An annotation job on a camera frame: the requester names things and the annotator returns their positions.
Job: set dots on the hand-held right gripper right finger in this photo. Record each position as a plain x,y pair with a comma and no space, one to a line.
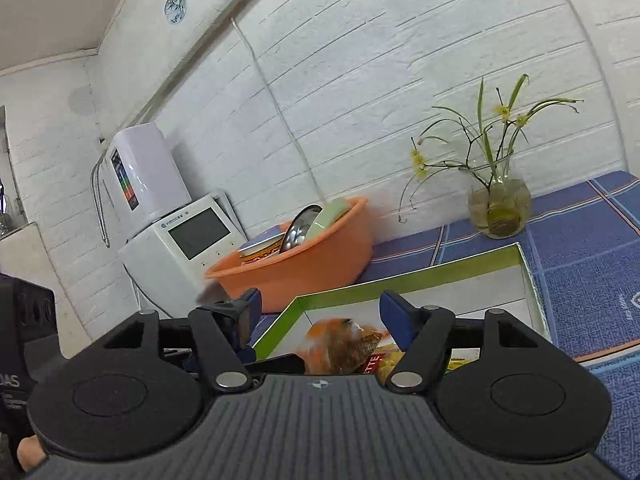
397,317

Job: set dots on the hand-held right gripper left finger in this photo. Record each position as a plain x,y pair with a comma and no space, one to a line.
247,310

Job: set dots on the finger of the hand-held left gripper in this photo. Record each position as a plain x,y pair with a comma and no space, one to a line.
280,365

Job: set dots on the clear bag of yellow cookies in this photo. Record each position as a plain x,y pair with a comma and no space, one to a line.
385,360

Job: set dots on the orange snack packet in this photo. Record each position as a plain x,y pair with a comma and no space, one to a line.
332,345

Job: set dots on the green cardboard box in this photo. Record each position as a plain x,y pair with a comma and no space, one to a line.
450,272

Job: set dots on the person's left hand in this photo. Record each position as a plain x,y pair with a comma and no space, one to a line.
31,452

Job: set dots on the patterned paper bowl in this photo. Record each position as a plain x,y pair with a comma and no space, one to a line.
260,252

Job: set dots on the orange plastic basin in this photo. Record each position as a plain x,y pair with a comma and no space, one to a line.
300,280

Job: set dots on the white appliance with screen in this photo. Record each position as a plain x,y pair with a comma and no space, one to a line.
165,260

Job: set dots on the metal bowl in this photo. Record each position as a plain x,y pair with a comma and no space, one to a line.
300,227

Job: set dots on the green bowl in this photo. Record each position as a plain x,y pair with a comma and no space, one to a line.
327,217

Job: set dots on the glass vase with orchid plant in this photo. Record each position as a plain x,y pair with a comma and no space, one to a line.
500,205

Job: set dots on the white water purifier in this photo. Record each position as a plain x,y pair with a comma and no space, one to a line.
145,170

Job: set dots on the blue patterned tablecloth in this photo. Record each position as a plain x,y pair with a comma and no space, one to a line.
575,270

